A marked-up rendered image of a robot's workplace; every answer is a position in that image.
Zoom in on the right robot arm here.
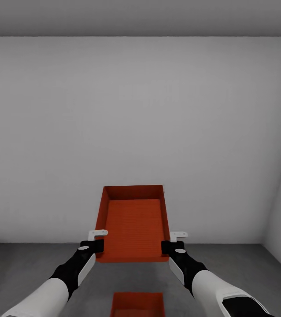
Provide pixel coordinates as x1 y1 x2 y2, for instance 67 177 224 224
161 232 274 317

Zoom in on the storage box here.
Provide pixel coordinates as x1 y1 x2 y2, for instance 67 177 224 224
110 292 166 317
95 184 170 263

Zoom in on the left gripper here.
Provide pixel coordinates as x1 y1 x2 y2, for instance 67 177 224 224
80 239 104 253

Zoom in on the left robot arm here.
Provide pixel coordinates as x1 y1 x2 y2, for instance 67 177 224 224
1 229 108 317

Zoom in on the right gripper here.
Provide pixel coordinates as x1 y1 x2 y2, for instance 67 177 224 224
161 240 184 254

